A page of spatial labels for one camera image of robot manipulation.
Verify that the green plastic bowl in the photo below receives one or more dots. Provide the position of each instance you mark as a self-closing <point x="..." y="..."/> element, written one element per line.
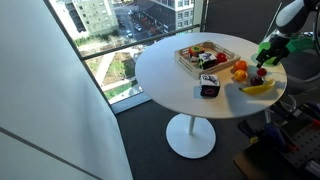
<point x="268" y="58"/>

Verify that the colourful number nine cube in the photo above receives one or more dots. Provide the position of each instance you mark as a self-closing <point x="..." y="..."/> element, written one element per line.
<point x="196" y="50"/>

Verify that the dark purple plum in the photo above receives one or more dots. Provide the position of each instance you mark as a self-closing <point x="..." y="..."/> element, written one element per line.
<point x="255" y="81"/>

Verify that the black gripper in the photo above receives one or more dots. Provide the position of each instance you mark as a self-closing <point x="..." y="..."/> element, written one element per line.
<point x="277" y="43"/>

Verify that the red strawberry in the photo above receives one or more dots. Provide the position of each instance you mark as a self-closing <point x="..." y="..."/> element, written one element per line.
<point x="261" y="72"/>

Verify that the wooden slatted tray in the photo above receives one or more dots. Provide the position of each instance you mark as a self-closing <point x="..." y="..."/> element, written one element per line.
<point x="190" y="63"/>

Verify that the white round table base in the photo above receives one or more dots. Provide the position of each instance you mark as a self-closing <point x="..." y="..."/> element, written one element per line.
<point x="190" y="137"/>

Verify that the black white soft cube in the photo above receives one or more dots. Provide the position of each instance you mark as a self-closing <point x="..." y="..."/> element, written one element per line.
<point x="209" y="85"/>

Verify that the black white zebra cube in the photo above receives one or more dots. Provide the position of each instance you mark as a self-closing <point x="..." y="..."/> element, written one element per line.
<point x="206" y="60"/>

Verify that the black pegboard with clamps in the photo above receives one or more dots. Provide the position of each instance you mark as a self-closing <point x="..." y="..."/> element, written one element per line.
<point x="295" y="143"/>

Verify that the yellow banana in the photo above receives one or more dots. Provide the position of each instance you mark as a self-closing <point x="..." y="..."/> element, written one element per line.
<point x="254" y="90"/>

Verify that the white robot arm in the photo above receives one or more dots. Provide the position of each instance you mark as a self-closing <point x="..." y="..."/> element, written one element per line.
<point x="288" y="21"/>

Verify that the yellow orange peach fruit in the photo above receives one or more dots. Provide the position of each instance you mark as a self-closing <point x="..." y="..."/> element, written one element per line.
<point x="240" y="75"/>

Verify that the brown cardboard box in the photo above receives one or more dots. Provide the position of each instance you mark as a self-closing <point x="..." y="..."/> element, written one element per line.
<point x="255" y="163"/>

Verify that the red apple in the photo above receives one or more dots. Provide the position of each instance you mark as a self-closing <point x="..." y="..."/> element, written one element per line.
<point x="221" y="57"/>

